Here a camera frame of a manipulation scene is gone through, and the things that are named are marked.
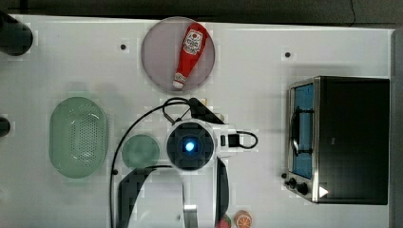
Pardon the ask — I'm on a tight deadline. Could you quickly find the plush orange slice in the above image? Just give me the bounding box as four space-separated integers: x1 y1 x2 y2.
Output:
234 210 252 228

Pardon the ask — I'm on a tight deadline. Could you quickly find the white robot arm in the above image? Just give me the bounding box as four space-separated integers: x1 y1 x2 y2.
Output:
113 119 235 228

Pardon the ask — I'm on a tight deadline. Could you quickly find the black cylinder upper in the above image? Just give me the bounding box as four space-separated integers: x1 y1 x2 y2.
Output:
0 11 33 56

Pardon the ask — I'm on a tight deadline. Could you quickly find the red plush ketchup bottle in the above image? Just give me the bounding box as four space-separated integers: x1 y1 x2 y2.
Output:
173 23 209 89

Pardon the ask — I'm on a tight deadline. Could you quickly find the green metal cup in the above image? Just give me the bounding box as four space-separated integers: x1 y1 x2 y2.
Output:
122 134 160 169

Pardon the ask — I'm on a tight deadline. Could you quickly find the plush strawberry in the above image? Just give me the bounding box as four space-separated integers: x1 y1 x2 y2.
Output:
216 215 231 228

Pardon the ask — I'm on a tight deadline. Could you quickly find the black toaster oven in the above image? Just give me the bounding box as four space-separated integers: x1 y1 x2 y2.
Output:
281 76 391 205

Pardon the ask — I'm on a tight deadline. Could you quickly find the black cylinder lower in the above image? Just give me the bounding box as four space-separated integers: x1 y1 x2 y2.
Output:
0 117 10 137

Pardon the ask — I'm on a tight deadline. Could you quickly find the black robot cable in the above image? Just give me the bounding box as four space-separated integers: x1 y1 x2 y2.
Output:
108 96 259 228

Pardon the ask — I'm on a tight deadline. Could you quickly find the grey round plate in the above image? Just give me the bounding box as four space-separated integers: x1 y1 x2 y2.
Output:
141 17 215 93

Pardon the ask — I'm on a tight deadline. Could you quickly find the green perforated colander basket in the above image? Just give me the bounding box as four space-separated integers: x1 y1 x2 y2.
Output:
48 97 108 179

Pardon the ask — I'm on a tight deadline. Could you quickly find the black cylinder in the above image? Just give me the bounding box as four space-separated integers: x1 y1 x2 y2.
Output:
0 117 10 137
0 11 33 56

